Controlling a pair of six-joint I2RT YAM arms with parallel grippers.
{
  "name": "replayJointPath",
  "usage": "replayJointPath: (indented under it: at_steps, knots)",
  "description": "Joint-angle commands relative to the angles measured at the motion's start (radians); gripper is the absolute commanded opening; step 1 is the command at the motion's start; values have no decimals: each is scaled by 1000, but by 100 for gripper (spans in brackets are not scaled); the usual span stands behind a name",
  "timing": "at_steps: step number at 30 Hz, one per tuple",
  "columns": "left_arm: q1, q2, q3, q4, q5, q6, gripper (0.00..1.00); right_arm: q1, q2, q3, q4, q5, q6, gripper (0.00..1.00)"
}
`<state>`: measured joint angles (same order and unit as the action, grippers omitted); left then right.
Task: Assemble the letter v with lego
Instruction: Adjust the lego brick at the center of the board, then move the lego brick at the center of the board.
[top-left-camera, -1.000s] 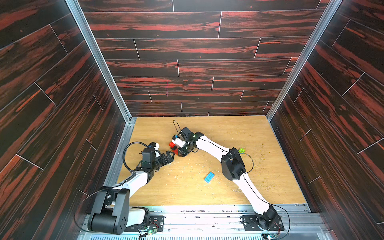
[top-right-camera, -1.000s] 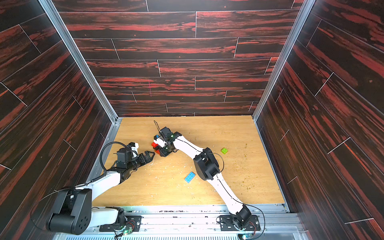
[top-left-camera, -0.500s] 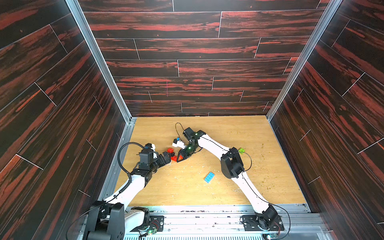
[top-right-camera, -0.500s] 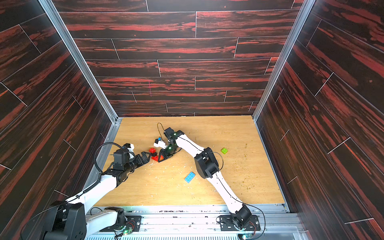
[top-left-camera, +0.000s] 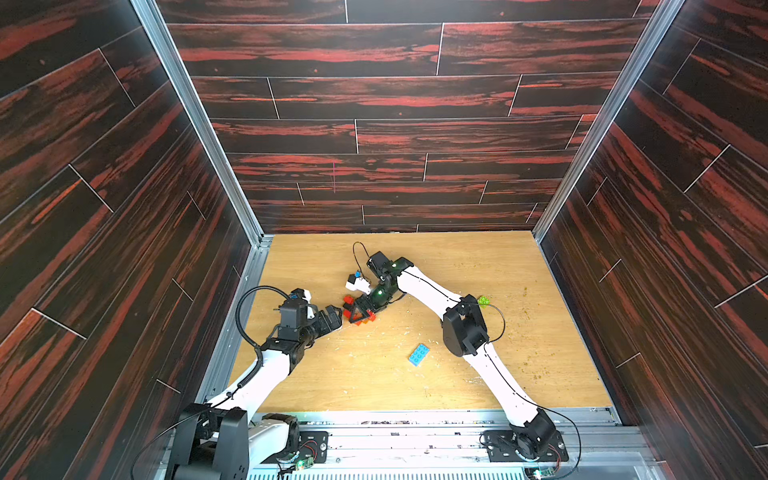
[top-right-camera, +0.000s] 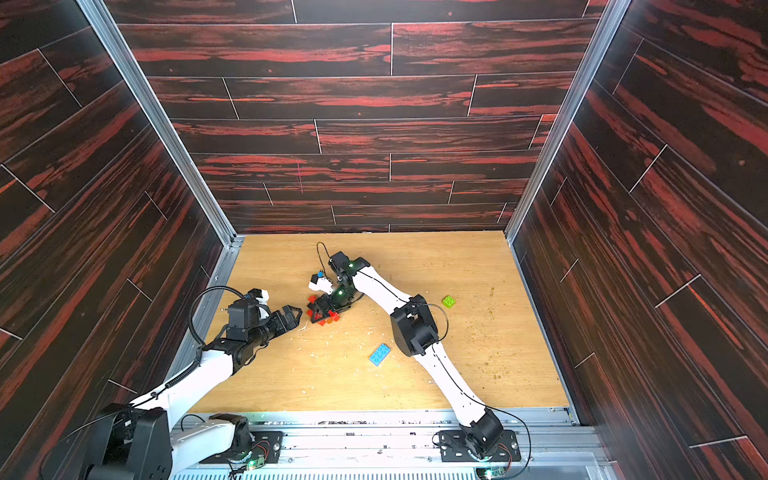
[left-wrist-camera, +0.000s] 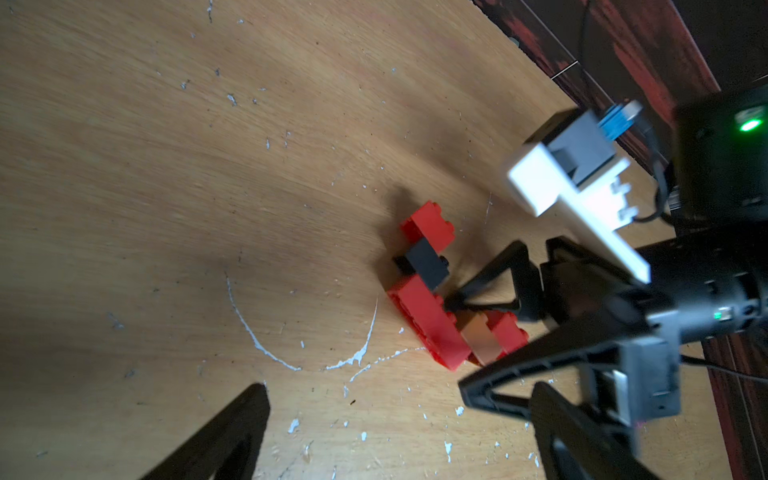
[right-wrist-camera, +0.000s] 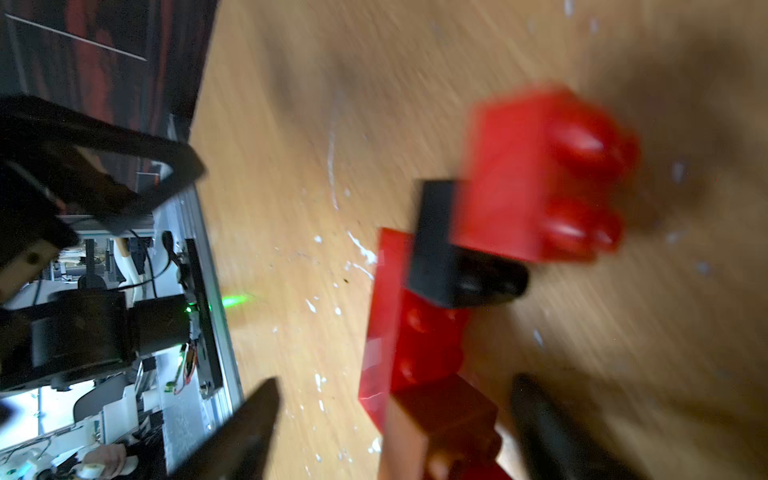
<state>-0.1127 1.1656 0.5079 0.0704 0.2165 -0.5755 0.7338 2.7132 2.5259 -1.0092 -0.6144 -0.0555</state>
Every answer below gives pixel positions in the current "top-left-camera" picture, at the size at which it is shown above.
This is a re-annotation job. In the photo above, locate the red 2x4 lego brick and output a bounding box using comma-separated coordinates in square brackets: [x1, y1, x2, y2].
[349, 309, 376, 325]

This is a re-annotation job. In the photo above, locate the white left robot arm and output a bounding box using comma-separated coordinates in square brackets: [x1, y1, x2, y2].
[165, 304, 343, 479]

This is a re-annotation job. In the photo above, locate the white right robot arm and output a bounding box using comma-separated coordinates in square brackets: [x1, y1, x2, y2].
[343, 252, 557, 460]

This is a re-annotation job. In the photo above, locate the light blue lego plate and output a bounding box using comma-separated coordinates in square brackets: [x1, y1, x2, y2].
[408, 344, 430, 367]

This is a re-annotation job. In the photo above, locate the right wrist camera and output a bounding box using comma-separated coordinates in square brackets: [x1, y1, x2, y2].
[367, 251, 393, 280]

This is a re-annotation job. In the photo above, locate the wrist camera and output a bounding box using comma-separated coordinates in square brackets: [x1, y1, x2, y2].
[277, 298, 316, 342]
[367, 251, 393, 280]

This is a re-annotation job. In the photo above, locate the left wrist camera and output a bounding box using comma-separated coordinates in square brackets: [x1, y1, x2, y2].
[277, 298, 316, 342]

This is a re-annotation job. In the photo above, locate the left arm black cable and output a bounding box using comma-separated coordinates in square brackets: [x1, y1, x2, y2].
[130, 285, 295, 480]

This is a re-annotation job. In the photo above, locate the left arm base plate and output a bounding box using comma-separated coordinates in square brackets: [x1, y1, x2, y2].
[261, 431, 329, 468]

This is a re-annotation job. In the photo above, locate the aluminium front rail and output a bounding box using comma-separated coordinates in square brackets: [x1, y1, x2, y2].
[246, 408, 664, 479]

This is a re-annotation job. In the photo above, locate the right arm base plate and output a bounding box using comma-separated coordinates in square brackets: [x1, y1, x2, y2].
[479, 430, 569, 464]

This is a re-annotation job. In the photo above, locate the aluminium corner post left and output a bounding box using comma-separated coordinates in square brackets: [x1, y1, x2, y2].
[130, 0, 271, 248]

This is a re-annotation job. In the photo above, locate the aluminium corner post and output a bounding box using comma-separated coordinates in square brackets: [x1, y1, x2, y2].
[130, 0, 271, 248]
[532, 0, 685, 245]

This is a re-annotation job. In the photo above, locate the aluminium corner post right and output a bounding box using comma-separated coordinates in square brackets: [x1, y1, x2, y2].
[532, 0, 685, 245]

